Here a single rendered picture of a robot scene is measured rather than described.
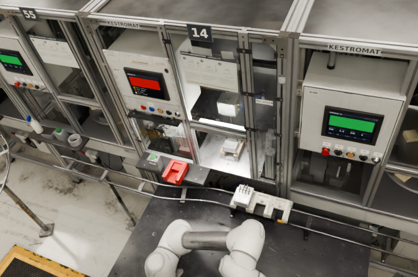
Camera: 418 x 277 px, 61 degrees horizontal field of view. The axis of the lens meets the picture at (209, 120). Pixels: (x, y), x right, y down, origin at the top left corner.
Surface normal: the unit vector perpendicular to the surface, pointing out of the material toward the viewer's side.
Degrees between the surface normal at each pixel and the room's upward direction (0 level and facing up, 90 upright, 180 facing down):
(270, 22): 0
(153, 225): 0
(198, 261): 0
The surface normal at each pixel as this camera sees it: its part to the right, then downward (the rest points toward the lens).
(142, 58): -0.37, 0.70
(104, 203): -0.14, -0.68
